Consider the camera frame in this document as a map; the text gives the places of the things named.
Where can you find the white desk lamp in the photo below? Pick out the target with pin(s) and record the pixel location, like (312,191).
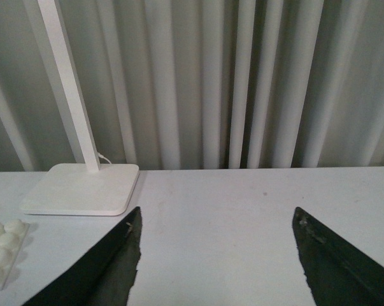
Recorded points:
(88,188)

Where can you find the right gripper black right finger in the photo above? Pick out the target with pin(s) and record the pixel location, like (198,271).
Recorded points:
(337,273)

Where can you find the white studded base plate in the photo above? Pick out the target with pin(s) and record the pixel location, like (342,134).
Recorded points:
(12,235)

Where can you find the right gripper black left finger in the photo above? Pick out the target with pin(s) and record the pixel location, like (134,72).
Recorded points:
(105,274)

